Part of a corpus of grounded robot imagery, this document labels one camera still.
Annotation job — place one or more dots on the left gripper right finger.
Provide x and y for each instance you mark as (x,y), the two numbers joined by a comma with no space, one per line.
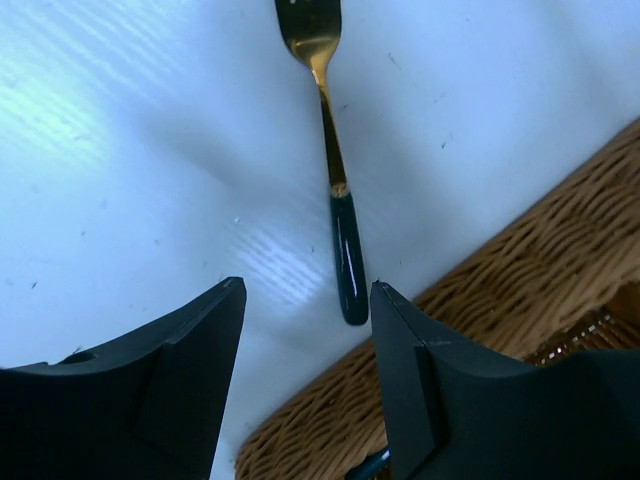
(455,409)

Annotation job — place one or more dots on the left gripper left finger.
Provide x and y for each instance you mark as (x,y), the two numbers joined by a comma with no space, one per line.
(146,405)

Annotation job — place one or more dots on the brown wicker cutlery tray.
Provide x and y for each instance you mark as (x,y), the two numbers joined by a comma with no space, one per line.
(563,278)

